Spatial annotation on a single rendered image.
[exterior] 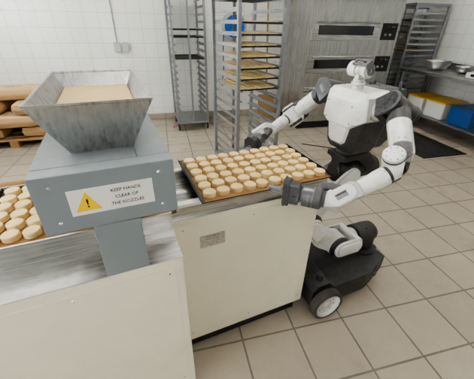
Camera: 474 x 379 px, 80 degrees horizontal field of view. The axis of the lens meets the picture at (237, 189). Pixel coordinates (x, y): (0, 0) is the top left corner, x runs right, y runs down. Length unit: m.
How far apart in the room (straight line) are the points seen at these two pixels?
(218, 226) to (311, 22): 3.85
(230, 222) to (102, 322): 0.56
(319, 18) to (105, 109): 4.14
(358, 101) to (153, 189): 0.97
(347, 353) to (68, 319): 1.35
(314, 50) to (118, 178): 4.19
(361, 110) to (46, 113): 1.16
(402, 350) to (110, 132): 1.75
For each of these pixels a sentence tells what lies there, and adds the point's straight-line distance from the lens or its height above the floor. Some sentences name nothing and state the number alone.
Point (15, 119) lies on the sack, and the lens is 4.70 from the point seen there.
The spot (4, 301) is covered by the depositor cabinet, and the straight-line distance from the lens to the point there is 1.01.
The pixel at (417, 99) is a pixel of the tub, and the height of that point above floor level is 0.43.
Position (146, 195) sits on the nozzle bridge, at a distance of 0.79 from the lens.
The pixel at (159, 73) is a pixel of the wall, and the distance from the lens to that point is 5.23.
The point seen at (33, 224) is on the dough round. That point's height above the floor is 0.92.
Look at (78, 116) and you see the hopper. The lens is 0.81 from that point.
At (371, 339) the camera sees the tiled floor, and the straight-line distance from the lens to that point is 1.91.
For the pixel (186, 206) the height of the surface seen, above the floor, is 0.89.
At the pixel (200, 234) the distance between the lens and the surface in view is 1.16.
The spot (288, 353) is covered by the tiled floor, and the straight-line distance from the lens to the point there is 1.73.
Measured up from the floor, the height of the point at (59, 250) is 0.86.
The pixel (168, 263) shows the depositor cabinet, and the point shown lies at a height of 0.82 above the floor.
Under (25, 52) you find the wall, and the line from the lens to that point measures 5.53.
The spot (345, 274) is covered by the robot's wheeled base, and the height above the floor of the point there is 0.17.
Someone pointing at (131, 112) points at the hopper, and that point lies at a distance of 0.81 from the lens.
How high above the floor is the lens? 1.48
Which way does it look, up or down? 30 degrees down
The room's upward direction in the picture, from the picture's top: 1 degrees clockwise
